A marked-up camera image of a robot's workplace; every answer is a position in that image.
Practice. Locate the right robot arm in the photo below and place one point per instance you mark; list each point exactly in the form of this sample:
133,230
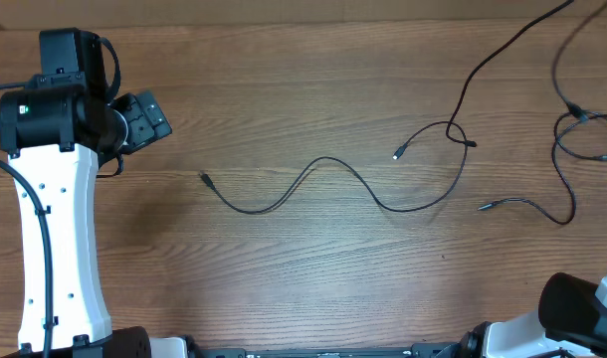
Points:
570,321

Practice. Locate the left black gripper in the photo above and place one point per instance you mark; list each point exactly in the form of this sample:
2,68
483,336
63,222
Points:
147,118

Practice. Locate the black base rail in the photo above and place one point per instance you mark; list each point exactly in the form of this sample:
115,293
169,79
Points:
417,350

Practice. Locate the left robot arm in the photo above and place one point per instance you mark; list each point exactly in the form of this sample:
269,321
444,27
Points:
57,130

